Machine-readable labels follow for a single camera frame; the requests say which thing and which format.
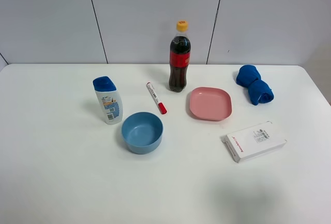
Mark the white cardboard box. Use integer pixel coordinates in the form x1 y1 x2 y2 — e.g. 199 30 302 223
222 121 287 163

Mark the pink square plate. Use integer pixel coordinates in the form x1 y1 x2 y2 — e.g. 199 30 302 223
189 87 232 121

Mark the blue plastic bowl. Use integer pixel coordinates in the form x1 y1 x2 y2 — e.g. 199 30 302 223
121 112 163 155

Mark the white bottle blue cap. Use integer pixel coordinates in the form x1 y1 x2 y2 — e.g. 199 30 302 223
93 76 123 125

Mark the cola bottle yellow cap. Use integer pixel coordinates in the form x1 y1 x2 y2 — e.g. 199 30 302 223
169 20 191 93

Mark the rolled blue towel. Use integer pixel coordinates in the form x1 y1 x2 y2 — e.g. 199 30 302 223
236 65 274 106

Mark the red white marker pen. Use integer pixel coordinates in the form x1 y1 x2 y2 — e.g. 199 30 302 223
146 82 167 114

